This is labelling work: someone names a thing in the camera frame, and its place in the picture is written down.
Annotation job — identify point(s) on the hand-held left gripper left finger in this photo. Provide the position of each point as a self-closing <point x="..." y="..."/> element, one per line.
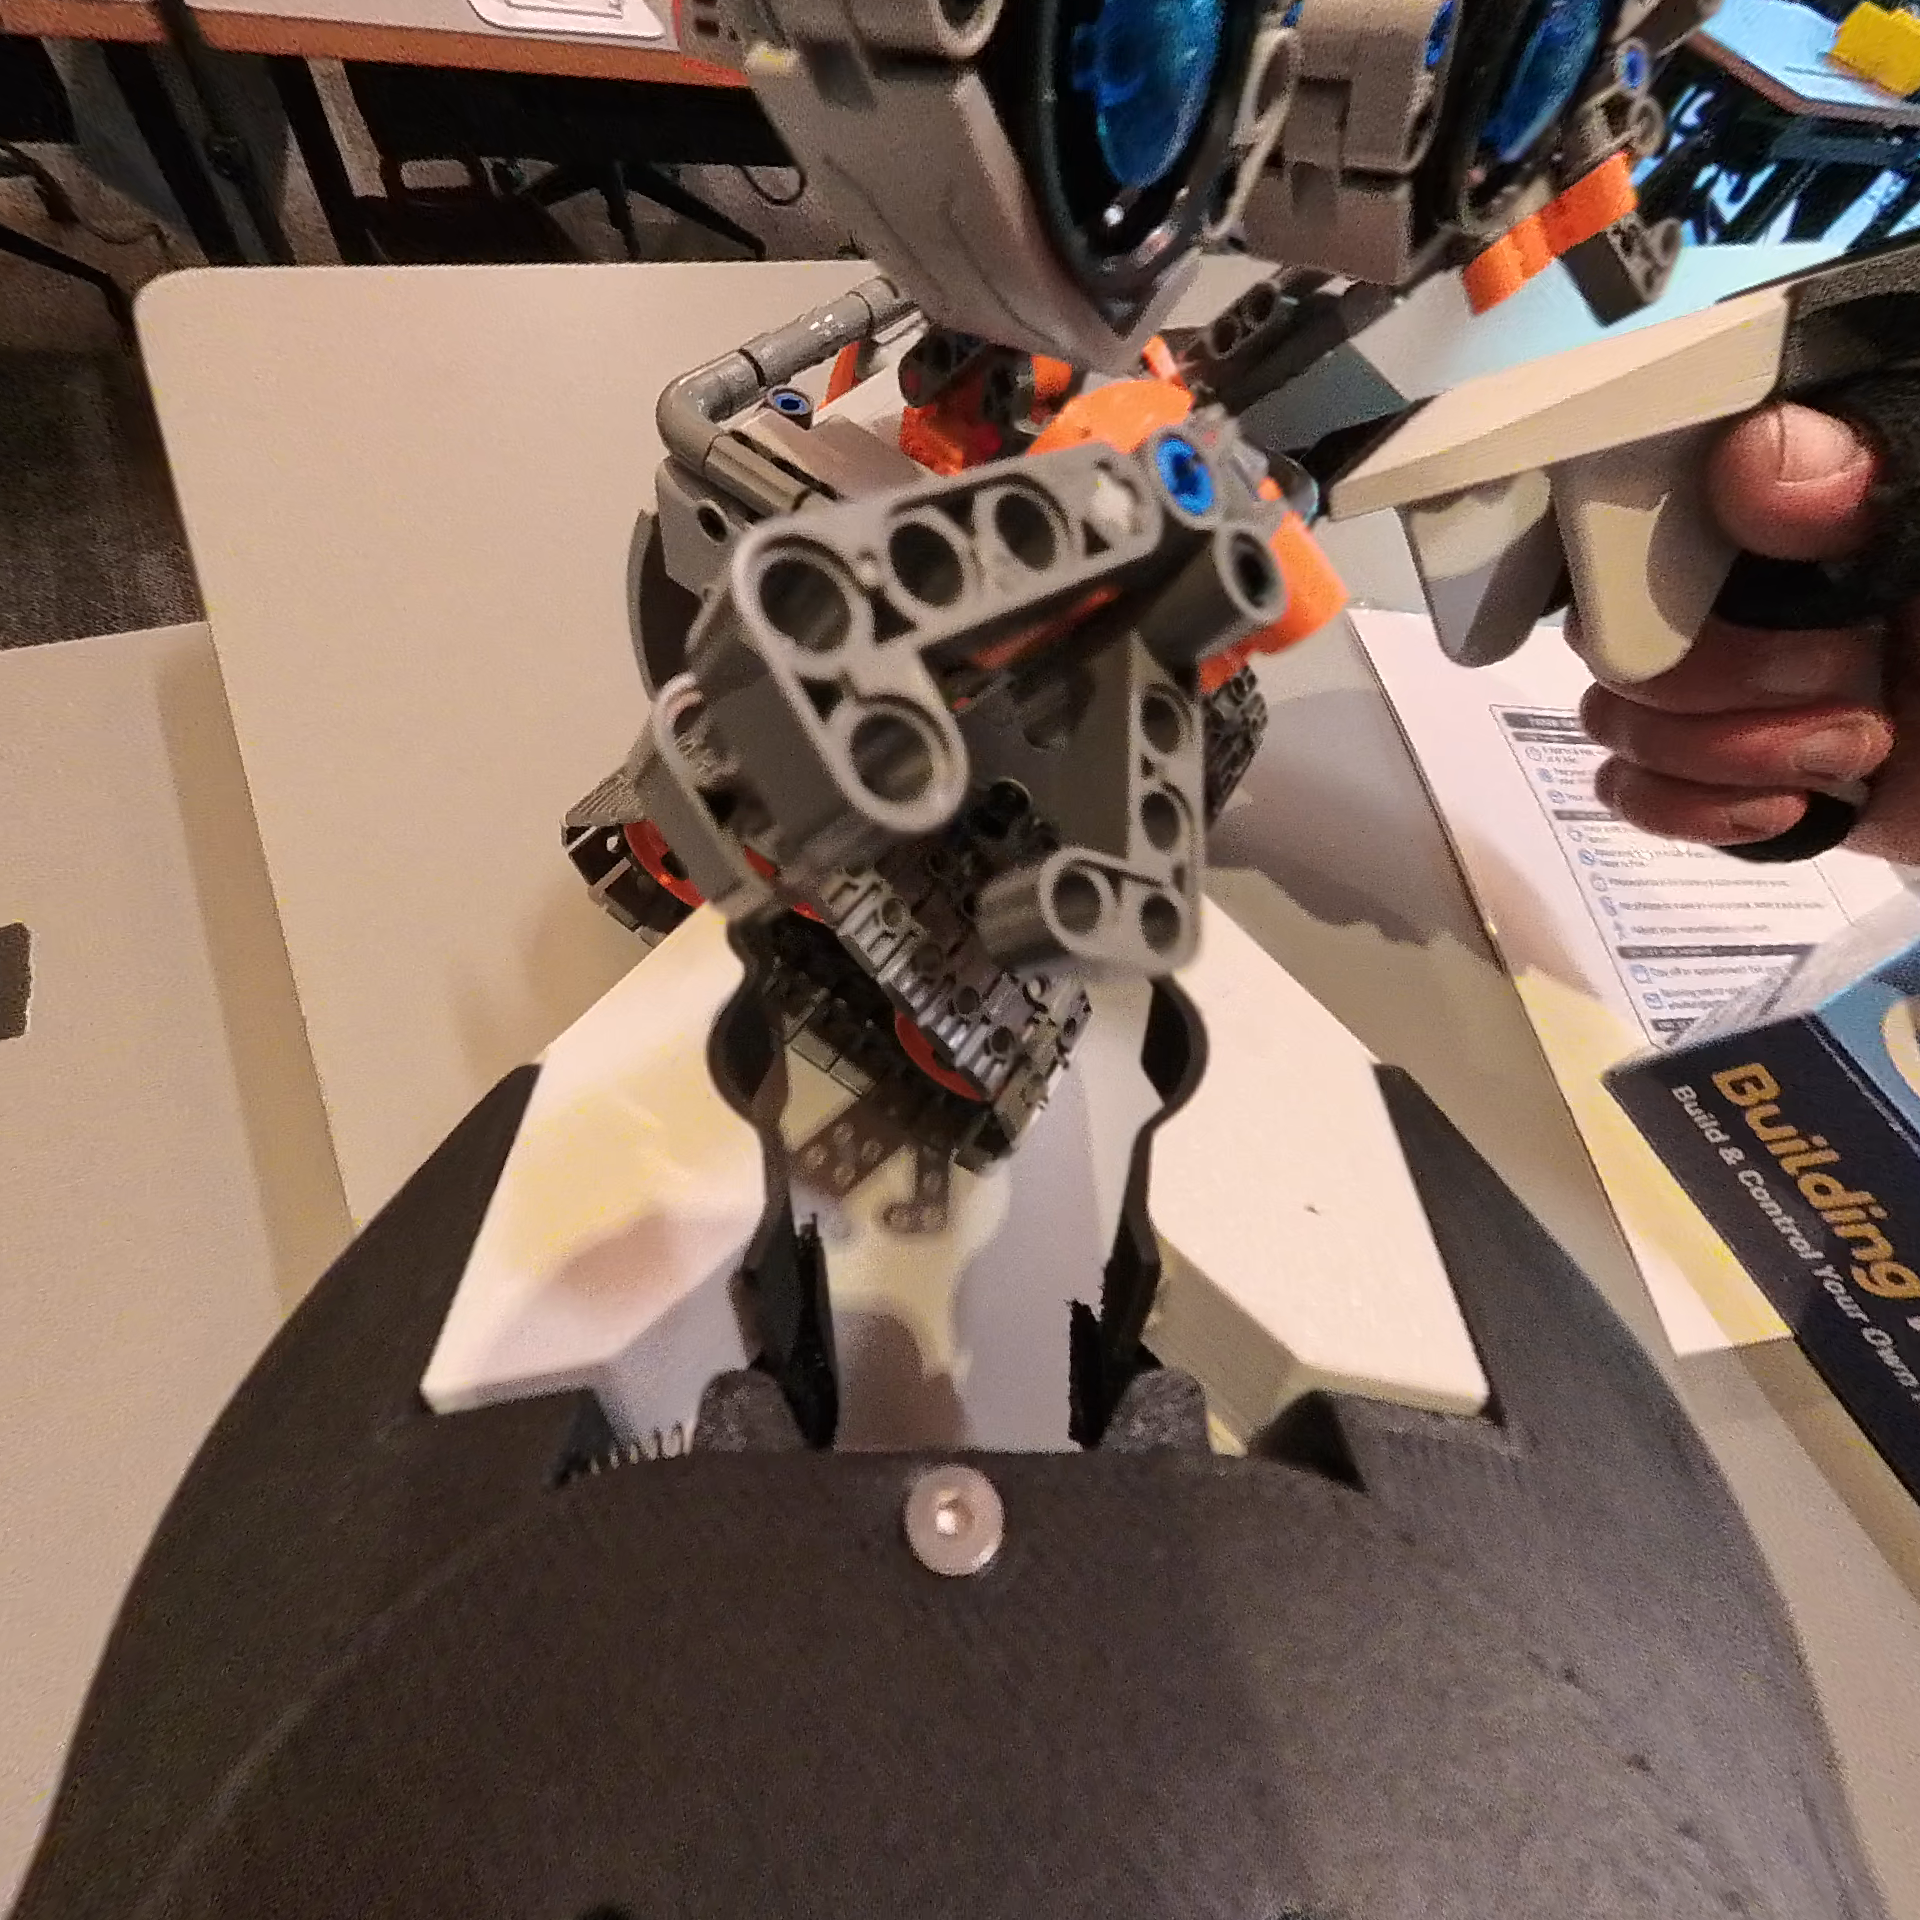
<point x="600" y="1201"/>

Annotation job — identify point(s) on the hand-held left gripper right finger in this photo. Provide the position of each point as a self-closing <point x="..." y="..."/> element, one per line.
<point x="1305" y="1201"/>

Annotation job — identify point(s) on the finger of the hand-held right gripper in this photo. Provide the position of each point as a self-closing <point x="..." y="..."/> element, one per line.
<point x="1576" y="406"/>
<point x="1494" y="570"/>

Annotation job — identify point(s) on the black orange tracked toy robot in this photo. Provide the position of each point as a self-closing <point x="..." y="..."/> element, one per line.
<point x="932" y="600"/>

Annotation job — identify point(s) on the person's right hand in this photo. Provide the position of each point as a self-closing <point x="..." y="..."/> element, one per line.
<point x="1769" y="734"/>

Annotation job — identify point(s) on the printed notice sheet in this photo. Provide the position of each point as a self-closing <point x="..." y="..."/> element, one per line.
<point x="1529" y="840"/>

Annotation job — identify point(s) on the blue robot kit box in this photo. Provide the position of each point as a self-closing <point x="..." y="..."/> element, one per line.
<point x="1799" y="1201"/>

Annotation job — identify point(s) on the white document stand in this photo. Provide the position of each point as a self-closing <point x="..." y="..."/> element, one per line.
<point x="570" y="14"/>

